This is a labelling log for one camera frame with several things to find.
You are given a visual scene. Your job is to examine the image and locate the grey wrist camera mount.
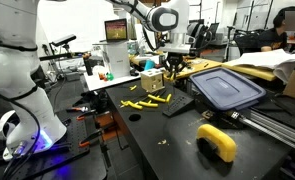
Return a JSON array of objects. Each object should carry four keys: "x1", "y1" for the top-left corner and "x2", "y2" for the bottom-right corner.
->
[{"x1": 158, "y1": 43, "x2": 192, "y2": 55}]

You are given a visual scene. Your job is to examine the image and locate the seated person black shirt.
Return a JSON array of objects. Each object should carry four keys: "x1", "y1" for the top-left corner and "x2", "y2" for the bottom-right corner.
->
[{"x1": 257, "y1": 6, "x2": 295, "y2": 54}]

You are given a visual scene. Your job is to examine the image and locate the yellow rounded plastic object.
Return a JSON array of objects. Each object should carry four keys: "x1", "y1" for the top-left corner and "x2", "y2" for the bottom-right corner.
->
[{"x1": 196, "y1": 123, "x2": 237, "y2": 164}]

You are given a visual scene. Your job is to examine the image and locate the white paper pile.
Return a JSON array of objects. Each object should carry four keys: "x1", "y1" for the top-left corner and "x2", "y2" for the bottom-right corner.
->
[{"x1": 221, "y1": 48, "x2": 295, "y2": 84}]

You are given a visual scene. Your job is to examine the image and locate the black camera stand bar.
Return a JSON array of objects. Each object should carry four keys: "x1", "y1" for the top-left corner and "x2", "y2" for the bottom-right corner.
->
[{"x1": 38, "y1": 51, "x2": 85, "y2": 63}]

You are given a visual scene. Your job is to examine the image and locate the black bottle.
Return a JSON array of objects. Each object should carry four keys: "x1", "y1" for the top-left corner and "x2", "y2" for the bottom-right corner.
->
[{"x1": 82, "y1": 52, "x2": 94, "y2": 77}]

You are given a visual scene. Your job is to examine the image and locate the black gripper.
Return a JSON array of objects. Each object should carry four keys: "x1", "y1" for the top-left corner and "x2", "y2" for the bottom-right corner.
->
[{"x1": 163, "y1": 53, "x2": 187, "y2": 83}]

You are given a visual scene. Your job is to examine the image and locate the white board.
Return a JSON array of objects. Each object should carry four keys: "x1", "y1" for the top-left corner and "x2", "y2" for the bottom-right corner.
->
[{"x1": 83, "y1": 71, "x2": 142, "y2": 93}]

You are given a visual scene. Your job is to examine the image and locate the teal cup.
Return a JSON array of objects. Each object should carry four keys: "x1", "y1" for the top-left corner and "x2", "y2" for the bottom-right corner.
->
[{"x1": 143, "y1": 59, "x2": 156, "y2": 72}]

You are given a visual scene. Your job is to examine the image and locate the black stereo camera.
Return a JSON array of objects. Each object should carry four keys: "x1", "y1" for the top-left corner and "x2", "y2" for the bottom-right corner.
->
[{"x1": 50, "y1": 33, "x2": 77, "y2": 48}]

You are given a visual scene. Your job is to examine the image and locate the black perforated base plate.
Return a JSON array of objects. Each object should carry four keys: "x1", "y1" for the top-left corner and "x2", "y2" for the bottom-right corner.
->
[{"x1": 0, "y1": 113, "x2": 91, "y2": 180}]

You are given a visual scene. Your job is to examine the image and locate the yellow wooden desk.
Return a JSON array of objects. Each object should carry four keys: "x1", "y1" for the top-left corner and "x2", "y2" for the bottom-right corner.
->
[{"x1": 130, "y1": 54, "x2": 278, "y2": 83}]

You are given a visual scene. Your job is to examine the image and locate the orange handled tool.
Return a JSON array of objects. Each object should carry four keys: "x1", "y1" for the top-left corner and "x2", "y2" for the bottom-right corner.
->
[{"x1": 75, "y1": 111, "x2": 96, "y2": 122}]

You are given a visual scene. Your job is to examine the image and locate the wooden cube box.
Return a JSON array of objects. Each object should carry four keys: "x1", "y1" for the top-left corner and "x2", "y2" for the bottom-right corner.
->
[{"x1": 140, "y1": 68, "x2": 166, "y2": 94}]

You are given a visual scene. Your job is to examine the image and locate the black orange clamp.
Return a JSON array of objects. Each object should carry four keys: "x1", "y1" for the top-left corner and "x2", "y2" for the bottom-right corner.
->
[{"x1": 78, "y1": 128, "x2": 105, "y2": 149}]

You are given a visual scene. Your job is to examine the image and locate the black hex key holder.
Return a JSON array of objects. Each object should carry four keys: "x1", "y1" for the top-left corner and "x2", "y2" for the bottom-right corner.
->
[{"x1": 162, "y1": 95, "x2": 195, "y2": 118}]

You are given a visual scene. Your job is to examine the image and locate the blue plastic bin lid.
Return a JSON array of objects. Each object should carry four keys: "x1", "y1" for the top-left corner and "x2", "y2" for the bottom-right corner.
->
[{"x1": 189, "y1": 67, "x2": 267, "y2": 112}]

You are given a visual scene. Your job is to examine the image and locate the aluminium rail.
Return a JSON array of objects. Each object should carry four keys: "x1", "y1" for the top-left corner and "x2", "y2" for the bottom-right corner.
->
[{"x1": 230, "y1": 108, "x2": 295, "y2": 151}]

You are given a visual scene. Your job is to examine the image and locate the white box stand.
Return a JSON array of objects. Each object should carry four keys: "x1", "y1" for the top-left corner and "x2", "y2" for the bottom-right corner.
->
[{"x1": 101, "y1": 41, "x2": 132, "y2": 79}]

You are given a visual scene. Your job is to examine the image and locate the laptop screen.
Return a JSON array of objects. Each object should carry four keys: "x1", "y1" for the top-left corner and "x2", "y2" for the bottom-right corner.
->
[{"x1": 104, "y1": 18, "x2": 129, "y2": 43}]

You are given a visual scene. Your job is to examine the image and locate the black office chair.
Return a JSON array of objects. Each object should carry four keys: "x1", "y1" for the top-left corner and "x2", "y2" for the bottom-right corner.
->
[
  {"x1": 233, "y1": 29, "x2": 265, "y2": 56},
  {"x1": 205, "y1": 22, "x2": 220, "y2": 43}
]

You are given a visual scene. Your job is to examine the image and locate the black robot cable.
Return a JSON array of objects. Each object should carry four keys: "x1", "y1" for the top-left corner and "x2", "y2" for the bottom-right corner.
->
[{"x1": 0, "y1": 84, "x2": 42, "y2": 180}]

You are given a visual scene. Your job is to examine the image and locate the orange handled pliers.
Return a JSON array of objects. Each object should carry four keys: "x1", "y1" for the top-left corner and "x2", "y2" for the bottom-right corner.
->
[{"x1": 65, "y1": 105, "x2": 91, "y2": 114}]

